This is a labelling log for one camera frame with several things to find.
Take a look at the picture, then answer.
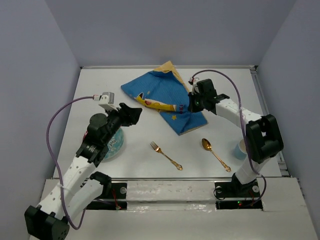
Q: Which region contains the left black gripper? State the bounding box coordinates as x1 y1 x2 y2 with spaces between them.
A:
103 102 143 144

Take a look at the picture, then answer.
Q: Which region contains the blue cartoon placemat cloth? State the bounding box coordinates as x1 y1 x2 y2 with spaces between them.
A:
120 60 208 135

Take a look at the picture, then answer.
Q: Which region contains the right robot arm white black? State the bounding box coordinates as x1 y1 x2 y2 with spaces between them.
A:
188 78 284 197

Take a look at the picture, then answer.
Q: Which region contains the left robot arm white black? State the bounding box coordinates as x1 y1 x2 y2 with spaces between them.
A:
24 103 142 240

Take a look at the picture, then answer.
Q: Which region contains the red and blue ceramic plate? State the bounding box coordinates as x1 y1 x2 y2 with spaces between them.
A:
104 128 125 160

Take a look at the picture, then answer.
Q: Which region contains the gold spoon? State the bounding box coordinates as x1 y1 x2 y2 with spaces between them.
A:
201 138 232 173

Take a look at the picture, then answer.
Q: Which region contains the blue paper cup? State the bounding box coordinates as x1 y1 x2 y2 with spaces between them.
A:
233 139 248 160

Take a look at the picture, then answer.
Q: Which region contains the gold fork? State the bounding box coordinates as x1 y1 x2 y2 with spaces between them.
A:
150 141 183 171

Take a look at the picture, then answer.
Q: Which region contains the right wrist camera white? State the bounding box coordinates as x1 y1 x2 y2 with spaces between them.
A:
188 77 200 94

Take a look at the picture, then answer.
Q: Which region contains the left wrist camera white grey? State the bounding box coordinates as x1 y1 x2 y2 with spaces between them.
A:
98 92 116 111

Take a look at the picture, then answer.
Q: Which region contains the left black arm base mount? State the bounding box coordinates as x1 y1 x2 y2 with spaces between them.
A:
86 182 128 211

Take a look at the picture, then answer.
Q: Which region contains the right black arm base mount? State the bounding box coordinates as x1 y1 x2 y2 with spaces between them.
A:
213 181 263 210

